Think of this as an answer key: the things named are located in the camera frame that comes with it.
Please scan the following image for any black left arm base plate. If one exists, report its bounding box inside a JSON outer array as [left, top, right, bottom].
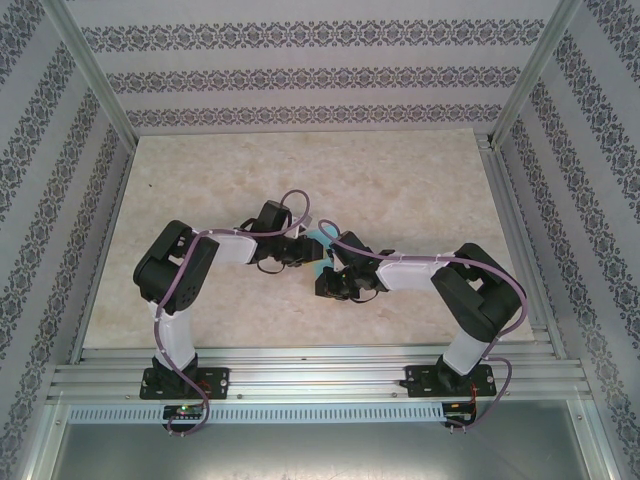
[[139, 367, 232, 401]]

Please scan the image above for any grey metal sheet panel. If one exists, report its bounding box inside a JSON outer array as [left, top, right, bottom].
[[49, 399, 601, 480]]

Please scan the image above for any slotted white cable duct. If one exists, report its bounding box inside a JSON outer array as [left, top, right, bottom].
[[67, 403, 447, 424]]

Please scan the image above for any aluminium side rail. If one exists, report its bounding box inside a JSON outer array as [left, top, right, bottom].
[[69, 137, 139, 364], [477, 132, 569, 361]]

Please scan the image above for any aluminium frame post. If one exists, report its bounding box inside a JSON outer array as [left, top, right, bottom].
[[47, 0, 139, 146], [491, 0, 584, 149]]

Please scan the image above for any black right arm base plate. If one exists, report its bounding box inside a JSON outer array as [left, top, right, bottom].
[[404, 364, 497, 399]]

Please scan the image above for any light blue cloth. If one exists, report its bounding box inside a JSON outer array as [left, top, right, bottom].
[[305, 228, 337, 276]]

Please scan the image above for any aluminium mounting rail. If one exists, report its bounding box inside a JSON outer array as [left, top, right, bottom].
[[47, 344, 596, 401]]

